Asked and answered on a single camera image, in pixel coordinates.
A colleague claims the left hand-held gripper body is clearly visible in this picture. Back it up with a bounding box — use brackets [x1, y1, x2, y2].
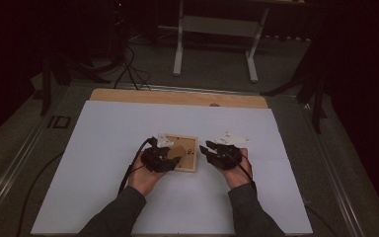
[139, 131, 180, 174]

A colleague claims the white table sheet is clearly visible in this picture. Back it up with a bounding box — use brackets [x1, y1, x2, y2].
[31, 100, 314, 236]

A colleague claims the black tripod stand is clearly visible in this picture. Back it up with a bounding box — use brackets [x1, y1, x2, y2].
[260, 33, 330, 135]
[38, 48, 113, 118]

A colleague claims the black floor cable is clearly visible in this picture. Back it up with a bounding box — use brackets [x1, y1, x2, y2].
[15, 150, 65, 237]
[303, 202, 340, 237]

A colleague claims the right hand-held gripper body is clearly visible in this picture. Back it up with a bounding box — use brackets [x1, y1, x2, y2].
[210, 130, 252, 172]

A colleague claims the person's left hand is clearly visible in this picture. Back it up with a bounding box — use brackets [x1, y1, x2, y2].
[127, 153, 170, 198]

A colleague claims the wooden table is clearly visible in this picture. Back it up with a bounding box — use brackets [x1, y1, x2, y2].
[89, 87, 269, 110]

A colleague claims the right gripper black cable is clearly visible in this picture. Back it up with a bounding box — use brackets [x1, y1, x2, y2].
[229, 148, 259, 193]

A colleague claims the black floor cables bundle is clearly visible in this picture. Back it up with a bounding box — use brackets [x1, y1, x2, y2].
[113, 44, 153, 92]

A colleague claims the wooden picture frame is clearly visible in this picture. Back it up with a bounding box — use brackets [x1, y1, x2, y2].
[158, 132, 199, 174]

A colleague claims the aluminium rail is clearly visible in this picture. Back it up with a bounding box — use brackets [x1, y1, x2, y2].
[299, 101, 367, 237]
[0, 108, 57, 225]
[68, 81, 298, 99]

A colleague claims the person's right hand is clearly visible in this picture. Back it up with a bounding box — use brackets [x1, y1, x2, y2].
[221, 147, 254, 191]

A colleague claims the black rectangular bracket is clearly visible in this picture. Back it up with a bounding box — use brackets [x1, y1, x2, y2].
[46, 115, 72, 130]

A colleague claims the white metal stand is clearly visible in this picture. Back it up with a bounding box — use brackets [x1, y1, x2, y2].
[172, 0, 271, 84]

